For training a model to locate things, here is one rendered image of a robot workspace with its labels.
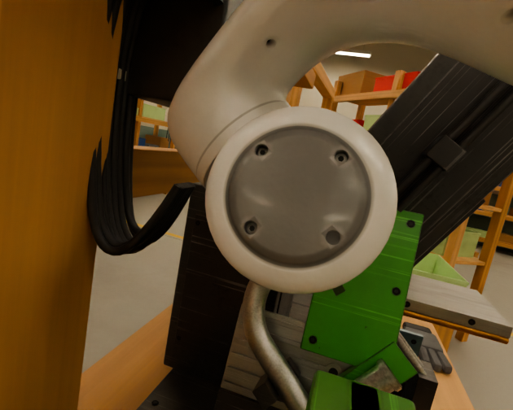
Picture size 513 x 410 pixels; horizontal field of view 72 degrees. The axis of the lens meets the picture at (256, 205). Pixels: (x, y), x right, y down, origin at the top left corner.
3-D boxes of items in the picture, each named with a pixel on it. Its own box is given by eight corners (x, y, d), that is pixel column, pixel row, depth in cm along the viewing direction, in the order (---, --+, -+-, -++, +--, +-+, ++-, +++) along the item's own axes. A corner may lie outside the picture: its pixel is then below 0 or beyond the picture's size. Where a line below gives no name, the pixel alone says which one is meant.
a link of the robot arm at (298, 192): (226, 211, 29) (296, 306, 27) (153, 164, 16) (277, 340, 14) (308, 147, 29) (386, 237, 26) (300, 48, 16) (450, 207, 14)
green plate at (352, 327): (380, 358, 52) (411, 219, 54) (389, 377, 44) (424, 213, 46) (304, 335, 54) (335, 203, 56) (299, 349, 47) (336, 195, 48)
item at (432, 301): (472, 304, 68) (477, 290, 67) (507, 346, 52) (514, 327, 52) (277, 253, 77) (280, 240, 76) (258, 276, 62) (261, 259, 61)
